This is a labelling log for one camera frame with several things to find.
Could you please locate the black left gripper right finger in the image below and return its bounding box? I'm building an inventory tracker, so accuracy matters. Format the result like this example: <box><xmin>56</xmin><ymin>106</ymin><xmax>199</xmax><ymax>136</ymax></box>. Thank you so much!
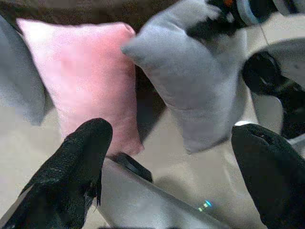
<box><xmin>232</xmin><ymin>123</ymin><xmax>305</xmax><ymax>229</ymax></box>

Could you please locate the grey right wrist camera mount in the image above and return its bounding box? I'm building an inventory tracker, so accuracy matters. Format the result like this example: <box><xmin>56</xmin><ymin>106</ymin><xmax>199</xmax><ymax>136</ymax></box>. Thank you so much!
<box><xmin>235</xmin><ymin>0</ymin><xmax>275</xmax><ymax>26</ymax></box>

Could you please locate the pink pillow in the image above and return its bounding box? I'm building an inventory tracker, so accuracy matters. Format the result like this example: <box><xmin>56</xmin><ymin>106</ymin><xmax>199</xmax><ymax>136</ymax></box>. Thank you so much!
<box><xmin>16</xmin><ymin>18</ymin><xmax>145</xmax><ymax>157</ymax></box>

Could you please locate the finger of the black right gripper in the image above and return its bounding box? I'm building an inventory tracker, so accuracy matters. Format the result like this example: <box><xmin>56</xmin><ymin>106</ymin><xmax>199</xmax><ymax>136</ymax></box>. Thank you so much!
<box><xmin>186</xmin><ymin>16</ymin><xmax>237</xmax><ymax>39</ymax></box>

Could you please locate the grey pillow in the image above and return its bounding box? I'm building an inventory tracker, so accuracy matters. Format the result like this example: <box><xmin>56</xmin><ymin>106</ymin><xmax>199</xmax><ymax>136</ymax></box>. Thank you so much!
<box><xmin>121</xmin><ymin>0</ymin><xmax>249</xmax><ymax>155</ymax></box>
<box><xmin>0</xmin><ymin>14</ymin><xmax>47</xmax><ymax>126</ymax></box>

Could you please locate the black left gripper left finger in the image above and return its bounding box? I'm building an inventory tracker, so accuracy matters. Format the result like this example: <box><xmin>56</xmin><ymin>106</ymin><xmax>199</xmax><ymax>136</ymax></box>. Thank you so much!
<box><xmin>0</xmin><ymin>117</ymin><xmax>113</xmax><ymax>229</ymax></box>

